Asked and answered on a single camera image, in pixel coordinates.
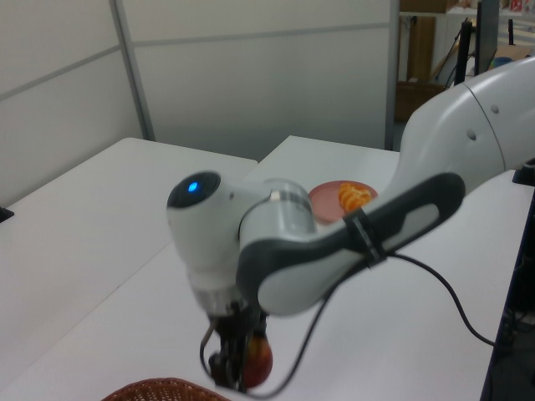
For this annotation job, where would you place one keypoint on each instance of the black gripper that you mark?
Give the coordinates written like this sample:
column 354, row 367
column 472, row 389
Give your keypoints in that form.
column 238, row 323

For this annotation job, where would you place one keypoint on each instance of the red apple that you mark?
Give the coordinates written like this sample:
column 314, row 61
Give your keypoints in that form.
column 259, row 363

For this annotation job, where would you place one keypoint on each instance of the braided bread loaf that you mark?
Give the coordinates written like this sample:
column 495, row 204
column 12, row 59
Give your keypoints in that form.
column 353, row 196

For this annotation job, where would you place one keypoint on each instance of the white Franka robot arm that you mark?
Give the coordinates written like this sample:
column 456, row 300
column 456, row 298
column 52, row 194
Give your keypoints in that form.
column 443, row 138

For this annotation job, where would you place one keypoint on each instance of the brown woven basket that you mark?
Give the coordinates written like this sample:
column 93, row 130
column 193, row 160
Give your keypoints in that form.
column 159, row 390

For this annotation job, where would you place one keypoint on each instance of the pink plate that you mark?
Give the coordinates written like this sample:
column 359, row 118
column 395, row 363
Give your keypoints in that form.
column 326, row 200

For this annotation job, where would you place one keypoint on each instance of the cardboard box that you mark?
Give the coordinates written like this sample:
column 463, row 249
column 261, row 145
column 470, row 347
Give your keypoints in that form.
column 414, row 102

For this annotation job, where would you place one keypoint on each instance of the tall cardboard sheet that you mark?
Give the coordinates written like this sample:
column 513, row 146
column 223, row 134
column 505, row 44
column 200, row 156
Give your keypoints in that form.
column 420, row 46

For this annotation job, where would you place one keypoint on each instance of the black monitor stand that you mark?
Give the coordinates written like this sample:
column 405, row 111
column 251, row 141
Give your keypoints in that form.
column 462, row 54

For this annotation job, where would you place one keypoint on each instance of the blue cup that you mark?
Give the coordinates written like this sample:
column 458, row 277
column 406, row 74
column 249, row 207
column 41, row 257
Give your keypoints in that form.
column 503, row 62

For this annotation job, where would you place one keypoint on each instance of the black monitor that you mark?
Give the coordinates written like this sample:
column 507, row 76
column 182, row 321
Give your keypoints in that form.
column 487, row 37

